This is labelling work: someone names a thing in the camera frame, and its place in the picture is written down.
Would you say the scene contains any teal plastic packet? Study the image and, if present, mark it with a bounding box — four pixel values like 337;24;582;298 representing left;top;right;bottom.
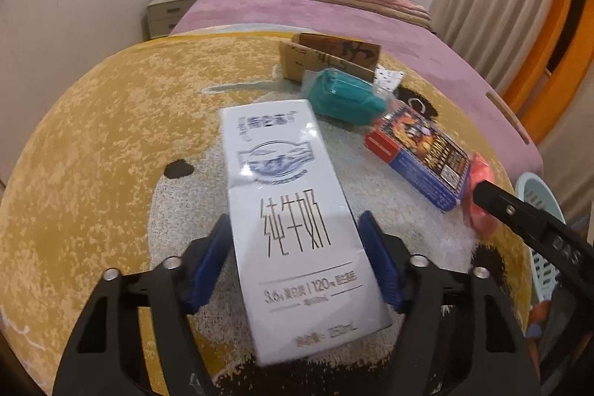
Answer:
301;67;394;127

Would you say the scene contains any colourful snack box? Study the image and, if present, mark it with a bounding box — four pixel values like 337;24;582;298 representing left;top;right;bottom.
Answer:
365;105;470;212

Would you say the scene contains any pink plastic pouch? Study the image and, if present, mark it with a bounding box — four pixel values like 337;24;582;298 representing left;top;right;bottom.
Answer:
462;152;499;241

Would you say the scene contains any bed with purple cover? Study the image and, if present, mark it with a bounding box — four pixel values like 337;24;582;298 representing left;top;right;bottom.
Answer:
172;0;544;180

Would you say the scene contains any beige nightstand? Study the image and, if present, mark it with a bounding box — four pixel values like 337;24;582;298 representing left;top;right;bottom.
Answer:
147;0;196;39

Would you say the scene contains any white wardrobe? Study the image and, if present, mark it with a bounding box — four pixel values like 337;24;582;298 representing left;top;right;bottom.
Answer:
1;0;151;183

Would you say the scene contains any light blue laundry basket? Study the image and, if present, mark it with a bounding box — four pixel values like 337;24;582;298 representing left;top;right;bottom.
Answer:
513;171;568;307

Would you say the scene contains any brown cardboard piece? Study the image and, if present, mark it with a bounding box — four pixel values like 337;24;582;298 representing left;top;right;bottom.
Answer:
278;32;382;84

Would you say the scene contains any white heart-patterned packet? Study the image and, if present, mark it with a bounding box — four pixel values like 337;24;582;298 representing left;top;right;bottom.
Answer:
373;64;405;94

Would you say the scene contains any white milk carton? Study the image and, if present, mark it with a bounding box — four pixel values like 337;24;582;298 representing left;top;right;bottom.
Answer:
221;99;391;366

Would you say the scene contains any orange curtain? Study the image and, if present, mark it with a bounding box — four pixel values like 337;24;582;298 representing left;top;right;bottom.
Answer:
503;0;593;145

